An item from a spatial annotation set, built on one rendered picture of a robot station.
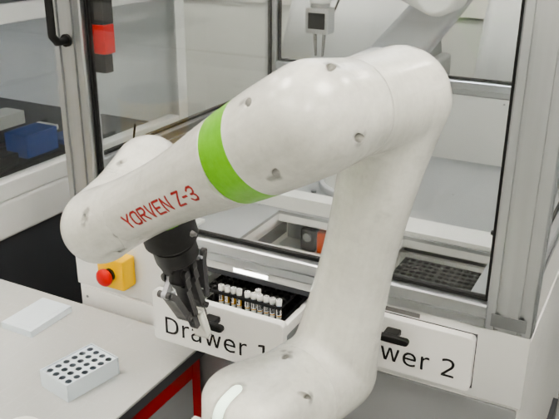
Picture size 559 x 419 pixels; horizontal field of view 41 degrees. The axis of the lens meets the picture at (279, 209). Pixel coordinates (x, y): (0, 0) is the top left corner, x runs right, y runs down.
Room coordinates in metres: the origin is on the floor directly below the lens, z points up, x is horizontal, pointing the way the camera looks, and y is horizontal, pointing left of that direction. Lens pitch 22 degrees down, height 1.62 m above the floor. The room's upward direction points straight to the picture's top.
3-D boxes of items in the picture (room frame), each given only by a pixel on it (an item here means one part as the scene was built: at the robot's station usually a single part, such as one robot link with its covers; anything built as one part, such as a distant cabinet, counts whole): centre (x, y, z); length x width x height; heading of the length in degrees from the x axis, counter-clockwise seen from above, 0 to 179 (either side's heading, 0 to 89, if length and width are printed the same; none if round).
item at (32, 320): (1.47, 0.54, 0.77); 0.13 x 0.09 x 0.02; 152
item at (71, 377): (1.24, 0.39, 0.78); 0.12 x 0.08 x 0.04; 142
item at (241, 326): (1.24, 0.12, 0.87); 0.29 x 0.02 x 0.11; 62
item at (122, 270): (1.49, 0.36, 0.88); 0.07 x 0.05 x 0.07; 62
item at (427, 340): (1.20, -0.22, 0.87); 0.29 x 0.02 x 0.11; 62
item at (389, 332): (1.18, -0.20, 0.91); 0.07 x 0.04 x 0.01; 62
